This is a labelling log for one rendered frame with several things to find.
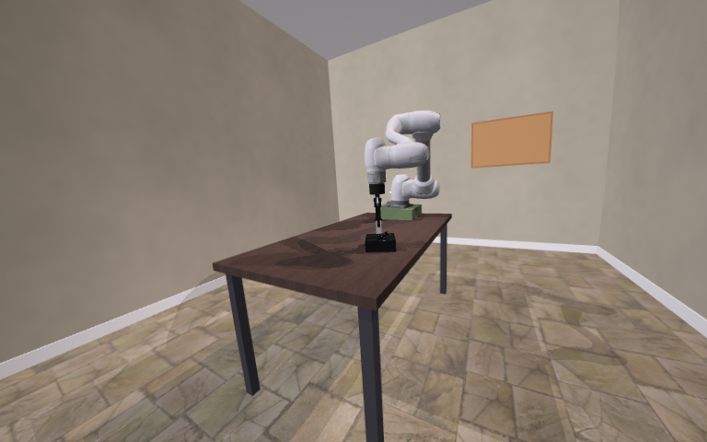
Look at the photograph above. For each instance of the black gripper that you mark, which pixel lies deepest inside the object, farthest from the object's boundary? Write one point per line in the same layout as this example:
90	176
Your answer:
377	189

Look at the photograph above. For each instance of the dark grey lighting desk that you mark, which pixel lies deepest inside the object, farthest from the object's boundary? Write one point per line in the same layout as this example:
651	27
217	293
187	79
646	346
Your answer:
380	242

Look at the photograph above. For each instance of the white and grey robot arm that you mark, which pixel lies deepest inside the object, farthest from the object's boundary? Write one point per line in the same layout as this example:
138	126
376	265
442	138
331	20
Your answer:
403	155

